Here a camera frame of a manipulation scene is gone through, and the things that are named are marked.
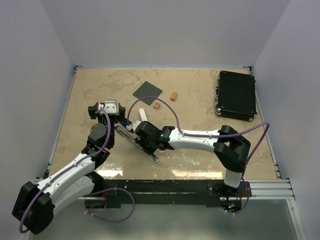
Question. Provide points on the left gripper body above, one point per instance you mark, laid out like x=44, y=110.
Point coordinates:
x=120, y=116

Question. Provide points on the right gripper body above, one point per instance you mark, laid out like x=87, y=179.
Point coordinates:
x=148, y=145

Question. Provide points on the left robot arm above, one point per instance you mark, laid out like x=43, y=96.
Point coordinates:
x=38, y=203

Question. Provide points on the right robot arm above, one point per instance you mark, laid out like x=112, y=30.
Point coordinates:
x=231, y=149

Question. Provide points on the white stapler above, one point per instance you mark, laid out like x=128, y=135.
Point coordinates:
x=143, y=115

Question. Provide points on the wooden letter cube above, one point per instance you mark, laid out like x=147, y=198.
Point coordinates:
x=156, y=105

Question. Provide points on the grey studded baseplate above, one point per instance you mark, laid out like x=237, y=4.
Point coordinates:
x=147, y=89

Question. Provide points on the plain wooden block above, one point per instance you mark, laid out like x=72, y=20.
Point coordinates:
x=173, y=96

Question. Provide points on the black case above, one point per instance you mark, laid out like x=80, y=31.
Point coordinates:
x=235, y=96

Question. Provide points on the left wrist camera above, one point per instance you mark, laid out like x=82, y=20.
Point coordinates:
x=110, y=106

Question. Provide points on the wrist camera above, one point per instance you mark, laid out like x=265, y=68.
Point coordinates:
x=110, y=106
x=133, y=126

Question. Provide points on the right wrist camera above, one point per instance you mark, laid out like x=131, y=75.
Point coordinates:
x=133, y=126

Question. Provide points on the black base frame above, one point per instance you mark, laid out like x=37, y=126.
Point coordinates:
x=114, y=198

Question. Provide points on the aluminium rail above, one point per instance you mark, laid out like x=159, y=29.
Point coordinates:
x=258, y=189

